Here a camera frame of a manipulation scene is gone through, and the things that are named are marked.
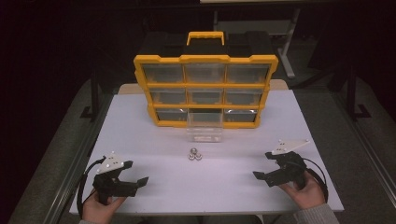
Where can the yellow and black drawer organizer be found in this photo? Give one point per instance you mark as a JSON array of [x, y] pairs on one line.
[[205, 58]]

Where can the person's left hand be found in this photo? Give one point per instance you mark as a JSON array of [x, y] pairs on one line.
[[98, 211]]

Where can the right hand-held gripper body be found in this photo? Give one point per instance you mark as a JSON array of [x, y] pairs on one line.
[[289, 169]]

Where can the black metal stand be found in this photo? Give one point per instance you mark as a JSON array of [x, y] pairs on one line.
[[351, 93], [94, 93]]

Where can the person's right hand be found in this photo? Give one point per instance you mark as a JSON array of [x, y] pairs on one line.
[[306, 194]]

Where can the white metal table frame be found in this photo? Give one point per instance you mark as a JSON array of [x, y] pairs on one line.
[[288, 46]]

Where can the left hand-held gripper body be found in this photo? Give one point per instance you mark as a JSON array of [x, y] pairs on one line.
[[109, 186]]

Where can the clear plastic drawer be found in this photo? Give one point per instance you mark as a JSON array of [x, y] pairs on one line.
[[204, 137]]

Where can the aluminium floor rail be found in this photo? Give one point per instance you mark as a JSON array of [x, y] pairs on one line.
[[67, 186], [370, 155]]

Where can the silver metal nut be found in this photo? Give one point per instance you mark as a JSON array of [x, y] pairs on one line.
[[190, 156], [193, 150], [198, 156]]

